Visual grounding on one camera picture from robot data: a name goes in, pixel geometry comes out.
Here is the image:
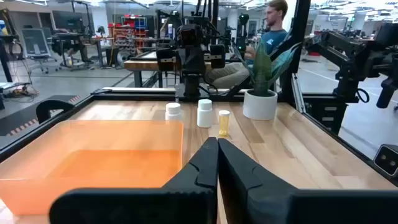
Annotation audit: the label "black rig frame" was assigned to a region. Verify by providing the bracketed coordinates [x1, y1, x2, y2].
[0, 0, 398, 187]

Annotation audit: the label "orange translucent plastic basket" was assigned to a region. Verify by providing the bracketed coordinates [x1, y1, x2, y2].
[0, 119, 185, 217]

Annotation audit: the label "red parts shelf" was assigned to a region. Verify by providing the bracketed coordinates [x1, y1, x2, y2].
[108, 14, 147, 49]

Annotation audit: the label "grey table-level camera box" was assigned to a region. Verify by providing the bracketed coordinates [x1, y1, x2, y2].
[373, 144, 398, 179]

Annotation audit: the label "black yellow striped floor ramp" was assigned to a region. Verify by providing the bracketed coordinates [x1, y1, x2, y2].
[0, 94, 83, 137]

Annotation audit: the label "person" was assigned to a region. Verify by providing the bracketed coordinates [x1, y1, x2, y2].
[206, 0, 290, 90]

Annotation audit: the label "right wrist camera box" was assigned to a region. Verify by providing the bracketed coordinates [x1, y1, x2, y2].
[179, 24, 201, 47]

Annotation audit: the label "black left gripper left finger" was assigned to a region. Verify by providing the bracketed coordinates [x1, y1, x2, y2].
[49, 136, 220, 224]

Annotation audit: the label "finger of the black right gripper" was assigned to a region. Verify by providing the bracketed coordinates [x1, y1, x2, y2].
[210, 44, 226, 70]
[155, 47, 177, 73]

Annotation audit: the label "small white pill bottle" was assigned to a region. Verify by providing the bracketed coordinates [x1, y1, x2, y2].
[165, 102, 183, 122]

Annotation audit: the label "amber pill bottle white cap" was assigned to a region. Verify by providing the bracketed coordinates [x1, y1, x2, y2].
[218, 110, 231, 137]

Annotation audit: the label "tall white pill bottle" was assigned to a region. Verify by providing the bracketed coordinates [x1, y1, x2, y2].
[197, 98, 213, 129]

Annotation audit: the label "cluttered black desk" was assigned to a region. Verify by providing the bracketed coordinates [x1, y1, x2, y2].
[50, 30, 109, 68]

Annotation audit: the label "black arched chair back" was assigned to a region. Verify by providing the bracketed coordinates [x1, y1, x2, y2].
[35, 99, 76, 124]

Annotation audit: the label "green plant in white pot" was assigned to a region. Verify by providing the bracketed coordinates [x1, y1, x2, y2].
[233, 39, 301, 121]

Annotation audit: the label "grey office chair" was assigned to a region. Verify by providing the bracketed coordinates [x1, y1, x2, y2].
[21, 27, 60, 75]

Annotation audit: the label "wooden top workbench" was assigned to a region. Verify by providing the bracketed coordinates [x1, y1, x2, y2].
[123, 50, 215, 88]

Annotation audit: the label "tangled floor cables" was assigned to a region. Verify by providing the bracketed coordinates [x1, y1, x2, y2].
[5, 82, 40, 99]

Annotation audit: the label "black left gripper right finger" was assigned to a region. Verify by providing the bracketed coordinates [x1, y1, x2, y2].
[217, 138, 398, 224]

